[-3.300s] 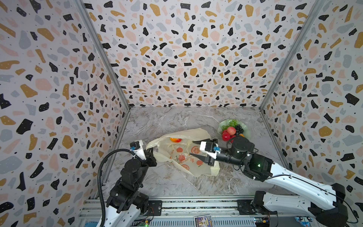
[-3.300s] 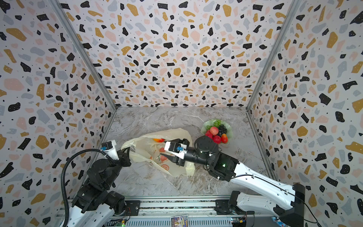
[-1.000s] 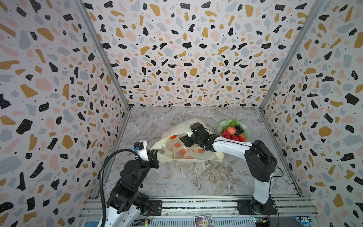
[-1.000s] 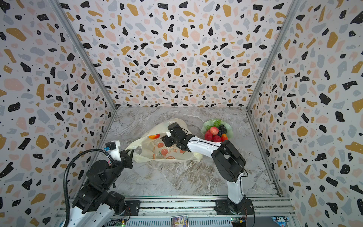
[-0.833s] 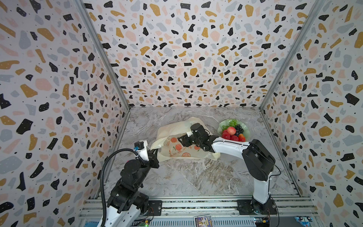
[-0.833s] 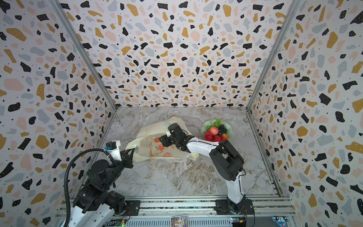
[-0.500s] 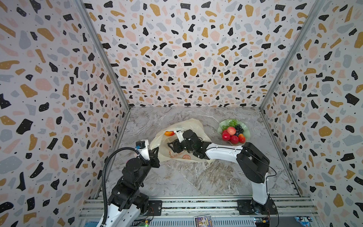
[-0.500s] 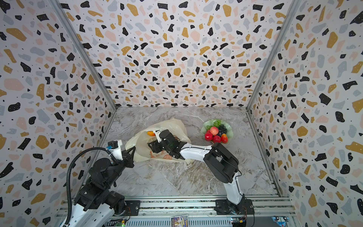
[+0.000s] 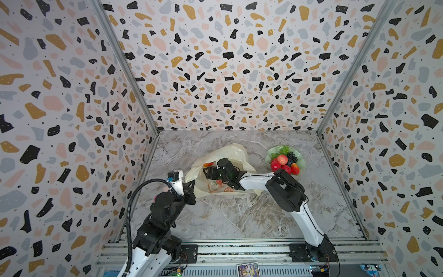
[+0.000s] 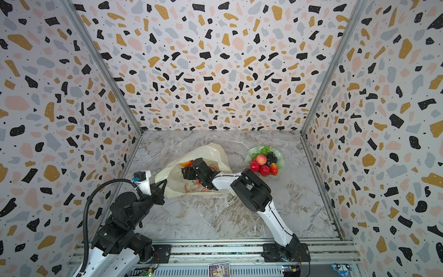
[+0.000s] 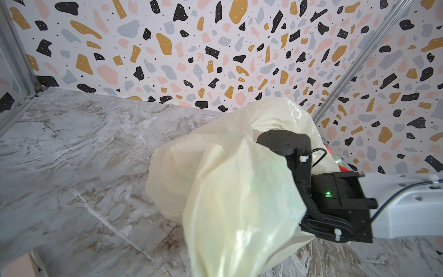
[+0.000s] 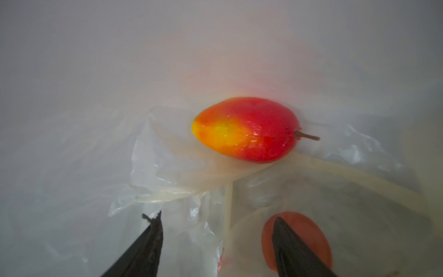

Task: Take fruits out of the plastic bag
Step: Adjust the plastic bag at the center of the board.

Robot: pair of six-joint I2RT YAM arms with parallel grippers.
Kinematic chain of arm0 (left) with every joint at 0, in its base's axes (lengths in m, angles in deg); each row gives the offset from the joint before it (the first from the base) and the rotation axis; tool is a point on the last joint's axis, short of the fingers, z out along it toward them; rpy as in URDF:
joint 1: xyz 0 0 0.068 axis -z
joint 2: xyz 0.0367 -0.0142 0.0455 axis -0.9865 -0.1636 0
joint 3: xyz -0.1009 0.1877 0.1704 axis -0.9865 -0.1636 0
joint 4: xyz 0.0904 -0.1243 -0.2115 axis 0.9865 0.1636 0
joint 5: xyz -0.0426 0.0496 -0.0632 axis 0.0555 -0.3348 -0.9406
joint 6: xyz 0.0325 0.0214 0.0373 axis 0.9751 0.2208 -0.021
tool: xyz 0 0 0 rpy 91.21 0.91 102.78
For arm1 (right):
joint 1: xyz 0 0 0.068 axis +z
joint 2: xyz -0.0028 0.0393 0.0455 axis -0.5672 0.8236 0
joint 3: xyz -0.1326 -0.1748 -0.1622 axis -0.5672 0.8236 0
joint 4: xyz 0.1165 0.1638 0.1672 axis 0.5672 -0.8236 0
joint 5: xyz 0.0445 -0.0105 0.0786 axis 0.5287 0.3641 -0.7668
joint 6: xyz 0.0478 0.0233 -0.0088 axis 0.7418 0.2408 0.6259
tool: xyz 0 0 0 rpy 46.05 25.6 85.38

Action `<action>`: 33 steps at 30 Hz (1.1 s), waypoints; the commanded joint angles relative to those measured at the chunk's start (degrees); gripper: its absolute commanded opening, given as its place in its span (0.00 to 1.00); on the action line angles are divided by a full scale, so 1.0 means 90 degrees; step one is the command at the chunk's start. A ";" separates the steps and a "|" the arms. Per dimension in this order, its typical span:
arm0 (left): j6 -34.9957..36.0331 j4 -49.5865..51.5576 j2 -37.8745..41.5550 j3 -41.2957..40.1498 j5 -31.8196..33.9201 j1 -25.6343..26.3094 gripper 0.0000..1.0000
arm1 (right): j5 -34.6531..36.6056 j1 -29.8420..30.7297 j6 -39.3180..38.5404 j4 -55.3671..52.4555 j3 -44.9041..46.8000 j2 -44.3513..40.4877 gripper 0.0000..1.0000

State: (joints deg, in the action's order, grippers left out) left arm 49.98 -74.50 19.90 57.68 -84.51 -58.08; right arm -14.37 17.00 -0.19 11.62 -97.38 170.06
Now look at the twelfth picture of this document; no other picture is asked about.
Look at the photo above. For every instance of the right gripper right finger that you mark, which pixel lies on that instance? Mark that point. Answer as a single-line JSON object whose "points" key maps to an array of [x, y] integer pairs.
{"points": [[293, 257]]}

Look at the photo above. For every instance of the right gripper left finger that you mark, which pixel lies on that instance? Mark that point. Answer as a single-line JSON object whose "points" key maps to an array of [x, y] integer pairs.
{"points": [[142, 258]]}

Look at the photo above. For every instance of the red strawberry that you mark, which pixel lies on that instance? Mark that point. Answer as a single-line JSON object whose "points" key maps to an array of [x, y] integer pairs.
{"points": [[251, 129]]}

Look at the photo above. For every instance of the cream plastic bag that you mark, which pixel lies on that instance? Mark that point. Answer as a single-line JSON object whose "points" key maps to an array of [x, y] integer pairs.
{"points": [[97, 101]]}

